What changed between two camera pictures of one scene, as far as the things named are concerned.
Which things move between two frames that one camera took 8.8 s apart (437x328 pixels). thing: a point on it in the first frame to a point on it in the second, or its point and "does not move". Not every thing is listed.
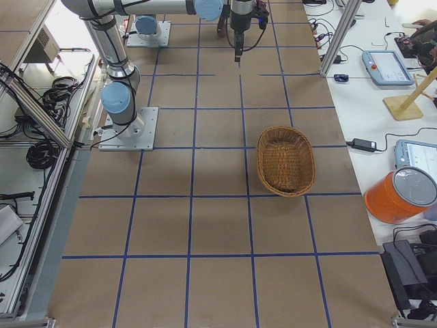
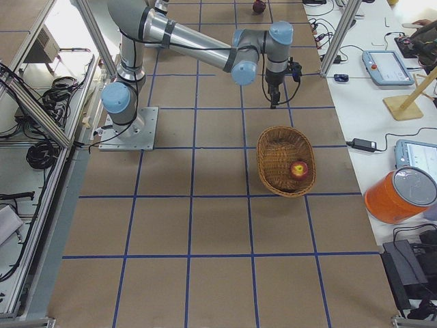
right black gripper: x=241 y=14 to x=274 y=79
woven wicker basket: x=285 y=160 does not move
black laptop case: x=412 y=270 does not move
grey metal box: x=46 y=49 does not move
